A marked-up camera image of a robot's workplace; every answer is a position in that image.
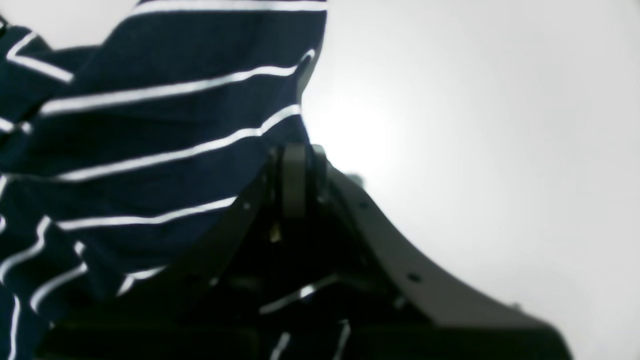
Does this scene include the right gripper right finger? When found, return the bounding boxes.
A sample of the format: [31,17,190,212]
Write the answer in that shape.
[310,145,572,360]

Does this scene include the navy white striped T-shirt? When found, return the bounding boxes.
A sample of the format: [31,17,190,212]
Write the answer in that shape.
[0,0,353,360]

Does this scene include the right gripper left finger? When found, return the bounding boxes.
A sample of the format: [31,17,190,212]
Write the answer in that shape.
[38,144,308,360]

